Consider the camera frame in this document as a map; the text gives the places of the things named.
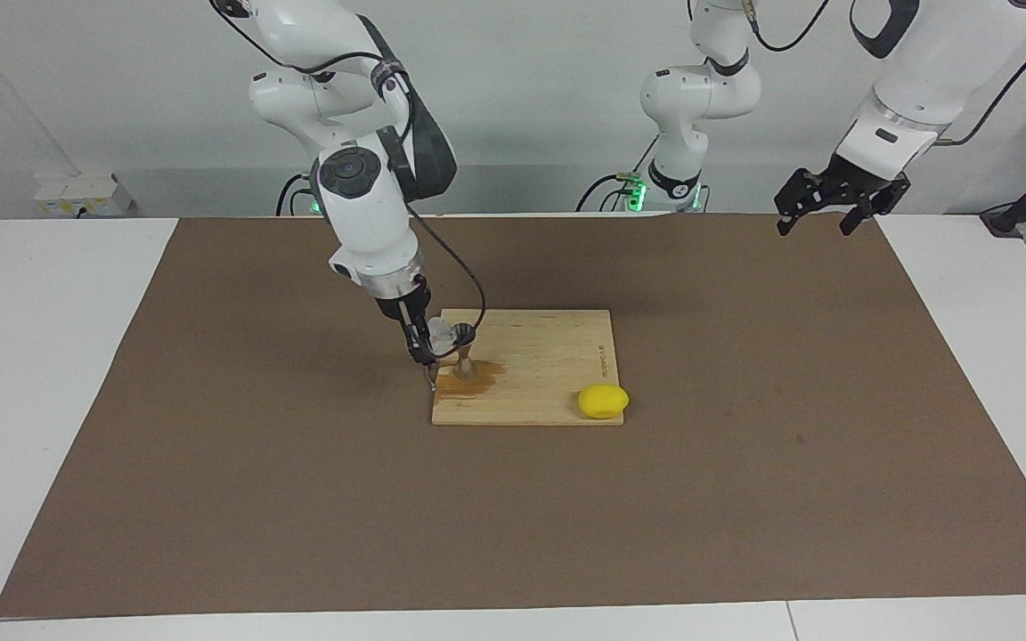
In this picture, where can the wooden cutting board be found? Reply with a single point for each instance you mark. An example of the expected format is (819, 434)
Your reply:
(540, 356)

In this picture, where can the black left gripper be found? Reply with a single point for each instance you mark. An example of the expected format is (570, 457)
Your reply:
(851, 182)

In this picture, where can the small clear glass cup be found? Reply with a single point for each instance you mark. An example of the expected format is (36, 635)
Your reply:
(442, 336)

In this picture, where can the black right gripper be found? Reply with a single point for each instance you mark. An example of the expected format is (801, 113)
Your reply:
(404, 304)

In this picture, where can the yellow lemon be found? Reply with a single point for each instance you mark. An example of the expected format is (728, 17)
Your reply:
(603, 401)

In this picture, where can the brown table mat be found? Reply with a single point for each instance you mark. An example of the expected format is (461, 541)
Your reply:
(513, 516)

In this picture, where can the white power strip box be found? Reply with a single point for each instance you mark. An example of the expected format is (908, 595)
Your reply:
(81, 196)

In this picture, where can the steel double jigger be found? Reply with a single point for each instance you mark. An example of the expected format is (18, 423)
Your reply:
(464, 365)

